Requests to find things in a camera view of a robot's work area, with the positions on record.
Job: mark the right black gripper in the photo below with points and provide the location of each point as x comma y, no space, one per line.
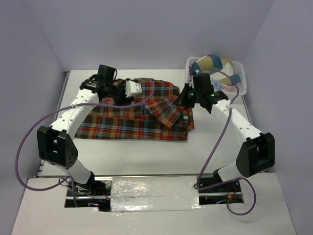
181,100

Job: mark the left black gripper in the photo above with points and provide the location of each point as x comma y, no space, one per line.
120,102

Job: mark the red brown plaid shirt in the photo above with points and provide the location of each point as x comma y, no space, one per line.
157,119

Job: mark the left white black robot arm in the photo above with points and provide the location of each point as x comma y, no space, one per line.
55,142

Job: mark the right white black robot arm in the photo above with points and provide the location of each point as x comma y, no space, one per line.
257,149

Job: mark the blue beige checked cloth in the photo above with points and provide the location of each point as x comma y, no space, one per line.
219,69

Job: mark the white plastic basket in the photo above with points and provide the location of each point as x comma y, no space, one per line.
237,69

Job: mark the silver foil cover plate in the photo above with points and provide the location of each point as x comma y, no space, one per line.
138,194

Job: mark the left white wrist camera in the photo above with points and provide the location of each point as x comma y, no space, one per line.
132,88

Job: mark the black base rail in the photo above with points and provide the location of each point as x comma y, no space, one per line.
100,197

